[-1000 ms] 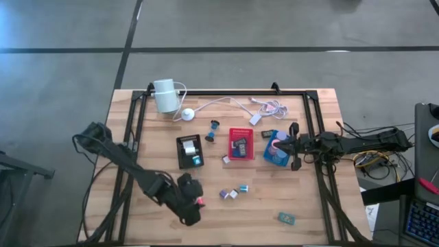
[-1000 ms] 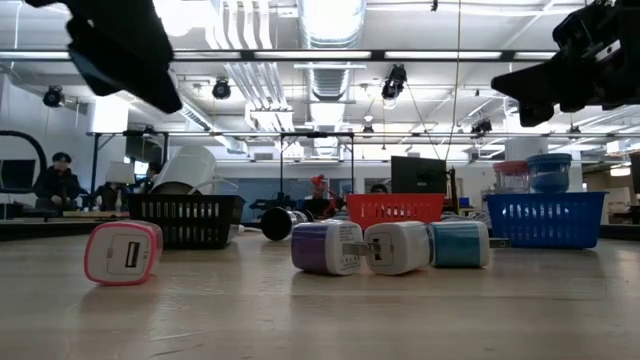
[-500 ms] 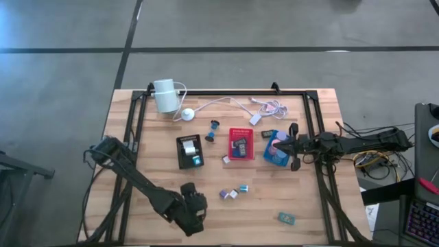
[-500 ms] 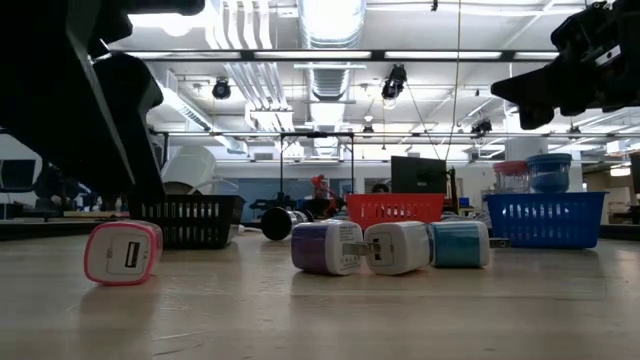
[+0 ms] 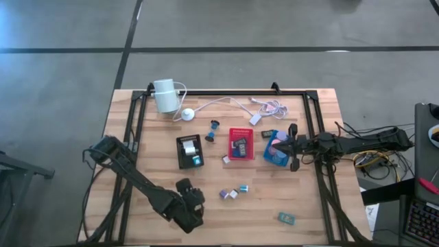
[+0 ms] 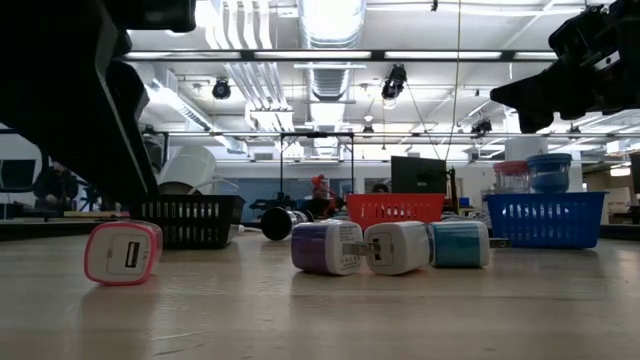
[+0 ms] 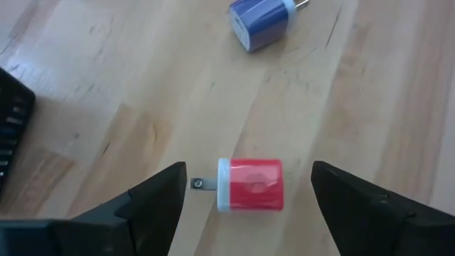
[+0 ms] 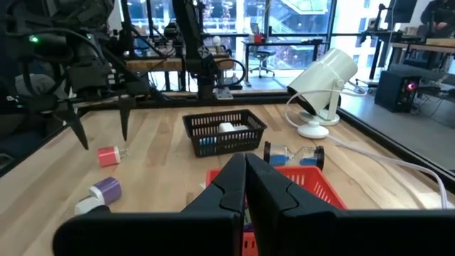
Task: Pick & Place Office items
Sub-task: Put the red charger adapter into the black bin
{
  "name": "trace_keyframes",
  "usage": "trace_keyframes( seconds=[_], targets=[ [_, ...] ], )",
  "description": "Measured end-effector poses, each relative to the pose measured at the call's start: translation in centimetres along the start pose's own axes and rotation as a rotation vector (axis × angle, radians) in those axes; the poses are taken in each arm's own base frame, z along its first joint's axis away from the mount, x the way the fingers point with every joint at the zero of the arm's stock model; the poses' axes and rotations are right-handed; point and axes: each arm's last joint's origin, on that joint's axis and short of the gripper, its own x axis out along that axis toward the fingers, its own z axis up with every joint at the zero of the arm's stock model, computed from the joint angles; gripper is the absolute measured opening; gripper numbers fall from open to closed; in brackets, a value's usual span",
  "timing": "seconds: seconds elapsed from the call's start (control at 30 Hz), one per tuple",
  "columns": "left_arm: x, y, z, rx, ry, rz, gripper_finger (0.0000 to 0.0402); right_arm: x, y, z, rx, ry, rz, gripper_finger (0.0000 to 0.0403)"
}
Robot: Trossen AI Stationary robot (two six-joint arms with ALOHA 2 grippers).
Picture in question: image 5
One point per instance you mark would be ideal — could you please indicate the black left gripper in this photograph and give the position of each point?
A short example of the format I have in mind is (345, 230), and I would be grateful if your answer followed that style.
(188, 212)

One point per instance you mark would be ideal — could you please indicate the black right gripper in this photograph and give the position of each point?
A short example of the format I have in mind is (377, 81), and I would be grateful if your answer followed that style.
(302, 147)

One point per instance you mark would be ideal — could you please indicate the blue lid clear jar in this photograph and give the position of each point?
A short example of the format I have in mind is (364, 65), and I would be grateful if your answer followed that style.
(280, 157)

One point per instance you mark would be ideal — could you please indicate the pink lid clear jar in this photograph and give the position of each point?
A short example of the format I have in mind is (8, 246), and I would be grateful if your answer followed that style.
(275, 141)

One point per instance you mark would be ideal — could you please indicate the blue rectangular box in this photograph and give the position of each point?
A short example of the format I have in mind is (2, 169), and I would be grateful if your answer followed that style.
(235, 153)

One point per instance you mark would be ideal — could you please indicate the teal wall charger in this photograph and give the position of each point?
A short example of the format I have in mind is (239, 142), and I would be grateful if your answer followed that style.
(196, 160)
(243, 188)

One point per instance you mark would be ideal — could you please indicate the white wall charger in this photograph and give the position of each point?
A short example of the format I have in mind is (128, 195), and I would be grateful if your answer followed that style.
(226, 159)
(234, 193)
(190, 151)
(187, 143)

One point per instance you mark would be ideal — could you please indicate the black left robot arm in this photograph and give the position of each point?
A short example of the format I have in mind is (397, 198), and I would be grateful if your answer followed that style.
(137, 182)

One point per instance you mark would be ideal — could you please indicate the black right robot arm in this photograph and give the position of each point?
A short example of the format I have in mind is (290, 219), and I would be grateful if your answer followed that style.
(363, 144)

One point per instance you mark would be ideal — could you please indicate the blue plastic basket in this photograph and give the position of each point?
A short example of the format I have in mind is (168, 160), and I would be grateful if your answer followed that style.
(267, 154)

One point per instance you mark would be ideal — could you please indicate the red plastic basket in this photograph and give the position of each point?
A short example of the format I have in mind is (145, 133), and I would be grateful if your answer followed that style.
(248, 134)

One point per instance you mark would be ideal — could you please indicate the white power adapter brick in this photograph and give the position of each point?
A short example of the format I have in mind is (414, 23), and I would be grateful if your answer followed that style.
(255, 119)

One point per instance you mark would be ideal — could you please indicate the black plastic basket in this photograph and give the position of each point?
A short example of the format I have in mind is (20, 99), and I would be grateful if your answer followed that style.
(181, 163)

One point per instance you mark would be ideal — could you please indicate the black clamp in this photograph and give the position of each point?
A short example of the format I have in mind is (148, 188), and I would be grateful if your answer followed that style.
(275, 86)
(150, 86)

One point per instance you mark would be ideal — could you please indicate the teal digital display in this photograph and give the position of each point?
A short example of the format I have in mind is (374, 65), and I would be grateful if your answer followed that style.
(286, 218)

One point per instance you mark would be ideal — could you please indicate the blue sand timer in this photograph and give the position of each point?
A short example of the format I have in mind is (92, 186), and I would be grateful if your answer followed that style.
(212, 130)

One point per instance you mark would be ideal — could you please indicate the white round puck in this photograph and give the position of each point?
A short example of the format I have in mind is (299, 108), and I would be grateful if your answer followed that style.
(187, 114)

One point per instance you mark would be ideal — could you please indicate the white paper sheet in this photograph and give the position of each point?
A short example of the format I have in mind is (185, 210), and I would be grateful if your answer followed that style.
(372, 212)

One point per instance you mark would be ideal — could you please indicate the white and yellow roll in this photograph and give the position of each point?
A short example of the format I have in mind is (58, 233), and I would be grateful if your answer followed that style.
(435, 135)

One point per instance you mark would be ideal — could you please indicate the black keyboard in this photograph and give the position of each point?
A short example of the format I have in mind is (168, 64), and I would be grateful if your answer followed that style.
(423, 223)

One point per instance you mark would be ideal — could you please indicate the grey metal table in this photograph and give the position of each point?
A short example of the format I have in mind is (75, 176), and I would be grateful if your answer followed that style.
(20, 171)

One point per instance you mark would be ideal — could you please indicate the purple wall charger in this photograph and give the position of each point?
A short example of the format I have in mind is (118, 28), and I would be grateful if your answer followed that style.
(223, 194)

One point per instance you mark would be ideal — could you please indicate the black aluminium frame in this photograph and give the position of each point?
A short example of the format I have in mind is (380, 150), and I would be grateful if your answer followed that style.
(223, 93)

